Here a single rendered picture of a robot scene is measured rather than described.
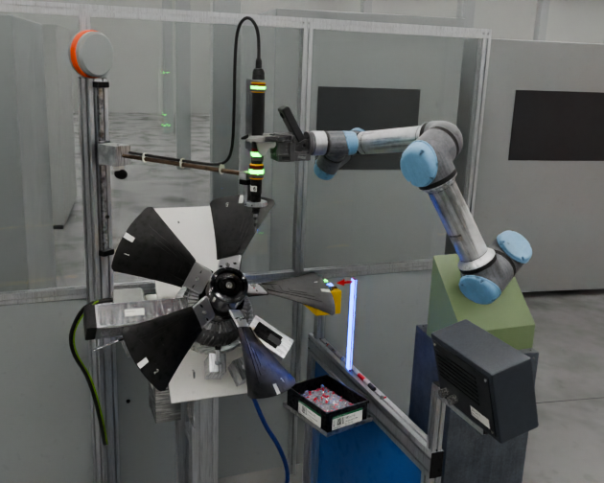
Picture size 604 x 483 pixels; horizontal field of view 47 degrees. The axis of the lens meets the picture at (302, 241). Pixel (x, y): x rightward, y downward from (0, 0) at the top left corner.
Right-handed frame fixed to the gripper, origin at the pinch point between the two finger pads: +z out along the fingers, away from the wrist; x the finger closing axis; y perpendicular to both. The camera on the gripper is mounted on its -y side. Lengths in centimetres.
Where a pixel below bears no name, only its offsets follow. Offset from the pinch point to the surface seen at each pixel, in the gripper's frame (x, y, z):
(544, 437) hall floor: 60, 166, -186
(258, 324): 1, 60, -5
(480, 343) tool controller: -70, 42, -37
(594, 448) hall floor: 42, 166, -204
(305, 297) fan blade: -6, 50, -18
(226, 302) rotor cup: -8.9, 48.1, 8.3
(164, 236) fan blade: 7.9, 31.1, 23.5
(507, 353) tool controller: -78, 41, -39
